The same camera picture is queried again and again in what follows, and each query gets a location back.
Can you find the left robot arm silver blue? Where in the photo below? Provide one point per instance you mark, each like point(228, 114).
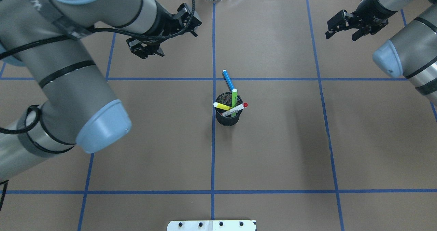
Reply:
point(45, 36)

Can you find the green marker pen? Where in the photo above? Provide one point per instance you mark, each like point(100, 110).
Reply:
point(234, 98)

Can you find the red capped white marker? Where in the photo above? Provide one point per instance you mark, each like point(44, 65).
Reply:
point(234, 110)

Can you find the blue marker pen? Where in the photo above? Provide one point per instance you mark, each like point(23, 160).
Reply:
point(228, 80)

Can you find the yellow highlighter pen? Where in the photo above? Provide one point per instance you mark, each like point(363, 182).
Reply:
point(221, 106)

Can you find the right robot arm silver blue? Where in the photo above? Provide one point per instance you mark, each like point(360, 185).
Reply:
point(410, 53)

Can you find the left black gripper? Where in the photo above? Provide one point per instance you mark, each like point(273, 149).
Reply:
point(163, 23)

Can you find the black mesh pen cup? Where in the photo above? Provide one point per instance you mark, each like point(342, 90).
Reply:
point(230, 120)

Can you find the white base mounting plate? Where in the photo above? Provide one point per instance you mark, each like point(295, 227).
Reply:
point(212, 225)

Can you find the brown paper table cover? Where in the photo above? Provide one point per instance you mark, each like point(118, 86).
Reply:
point(327, 143)

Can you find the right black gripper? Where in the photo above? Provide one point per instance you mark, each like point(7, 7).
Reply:
point(369, 15)

